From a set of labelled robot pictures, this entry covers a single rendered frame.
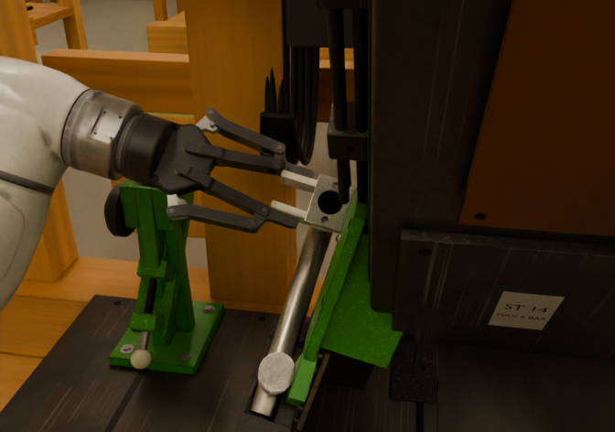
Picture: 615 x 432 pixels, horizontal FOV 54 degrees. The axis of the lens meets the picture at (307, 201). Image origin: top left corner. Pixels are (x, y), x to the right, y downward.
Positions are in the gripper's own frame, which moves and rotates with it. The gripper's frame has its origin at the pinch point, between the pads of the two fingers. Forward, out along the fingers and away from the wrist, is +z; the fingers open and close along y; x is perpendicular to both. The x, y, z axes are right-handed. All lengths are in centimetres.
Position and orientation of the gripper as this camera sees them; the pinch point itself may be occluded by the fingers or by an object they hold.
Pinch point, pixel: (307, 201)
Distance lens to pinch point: 65.6
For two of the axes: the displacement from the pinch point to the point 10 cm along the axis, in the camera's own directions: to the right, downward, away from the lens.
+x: -0.6, 2.6, 9.6
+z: 9.5, 3.1, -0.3
